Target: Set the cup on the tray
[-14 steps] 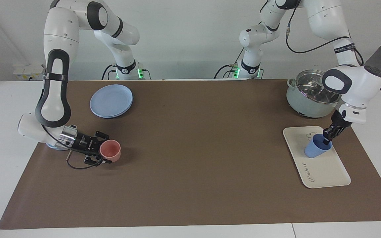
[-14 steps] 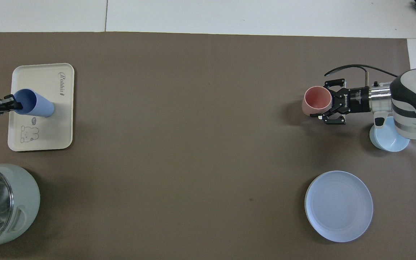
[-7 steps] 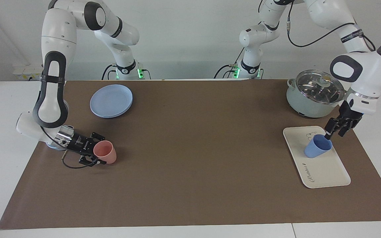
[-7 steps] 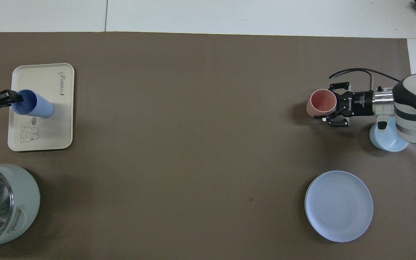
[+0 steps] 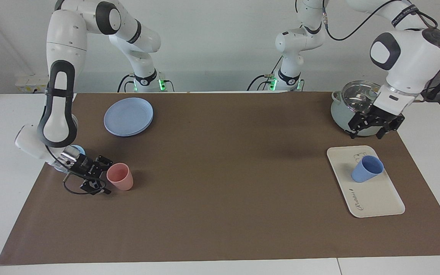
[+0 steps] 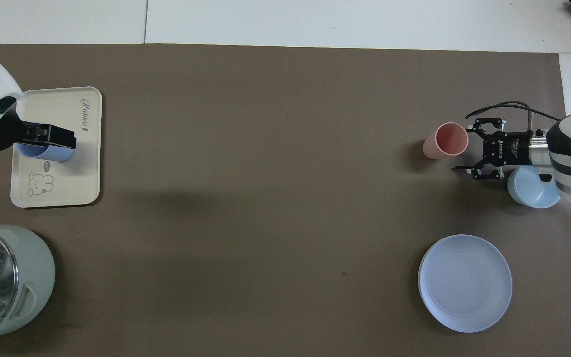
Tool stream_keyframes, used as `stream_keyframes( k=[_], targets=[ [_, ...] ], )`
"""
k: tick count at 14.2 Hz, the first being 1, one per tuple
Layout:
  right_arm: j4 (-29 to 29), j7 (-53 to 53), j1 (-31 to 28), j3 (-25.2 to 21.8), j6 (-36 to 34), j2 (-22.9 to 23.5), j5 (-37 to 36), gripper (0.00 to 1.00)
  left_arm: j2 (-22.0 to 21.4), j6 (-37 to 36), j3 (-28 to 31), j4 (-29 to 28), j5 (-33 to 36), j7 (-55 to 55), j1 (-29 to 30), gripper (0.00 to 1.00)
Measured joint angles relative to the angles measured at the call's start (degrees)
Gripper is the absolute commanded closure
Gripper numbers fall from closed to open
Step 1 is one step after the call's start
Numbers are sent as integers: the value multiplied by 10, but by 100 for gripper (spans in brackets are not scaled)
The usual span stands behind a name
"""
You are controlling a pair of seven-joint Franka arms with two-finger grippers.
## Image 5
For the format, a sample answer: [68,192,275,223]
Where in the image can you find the light blue plate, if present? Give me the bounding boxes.
[104,97,154,138]

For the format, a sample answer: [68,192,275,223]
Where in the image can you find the brown paper table mat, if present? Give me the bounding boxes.
[0,92,440,266]

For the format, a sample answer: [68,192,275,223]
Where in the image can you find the pink plastic cup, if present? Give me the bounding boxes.
[107,163,134,191]

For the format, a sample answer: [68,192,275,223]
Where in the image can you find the blue plastic cup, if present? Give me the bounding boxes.
[351,155,385,183]

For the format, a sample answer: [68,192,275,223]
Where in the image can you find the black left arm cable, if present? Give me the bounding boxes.
[321,0,439,42]

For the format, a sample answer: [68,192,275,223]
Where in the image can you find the pale green cooking pot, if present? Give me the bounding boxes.
[330,90,382,137]

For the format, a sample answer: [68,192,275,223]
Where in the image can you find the black left base cables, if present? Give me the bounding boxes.
[247,57,282,92]

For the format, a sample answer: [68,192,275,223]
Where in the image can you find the black base cables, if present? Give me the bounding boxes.
[247,57,282,92]
[117,73,175,92]

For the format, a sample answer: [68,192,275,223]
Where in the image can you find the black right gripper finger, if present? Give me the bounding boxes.
[96,154,114,168]
[80,179,112,196]

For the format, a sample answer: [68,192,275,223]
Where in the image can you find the light blue bowl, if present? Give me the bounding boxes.
[53,144,87,175]

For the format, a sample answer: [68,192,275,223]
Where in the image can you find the white wall power strip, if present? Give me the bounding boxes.
[15,74,49,93]

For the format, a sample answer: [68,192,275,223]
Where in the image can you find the cream rabbit print tray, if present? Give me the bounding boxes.
[327,146,406,218]

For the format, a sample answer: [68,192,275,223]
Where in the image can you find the black right base cables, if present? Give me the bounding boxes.
[117,73,175,92]

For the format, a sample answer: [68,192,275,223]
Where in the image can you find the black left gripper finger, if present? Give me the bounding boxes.
[347,115,367,139]
[376,116,405,139]

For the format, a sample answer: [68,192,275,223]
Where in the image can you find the glass pot lid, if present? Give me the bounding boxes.
[340,80,382,112]

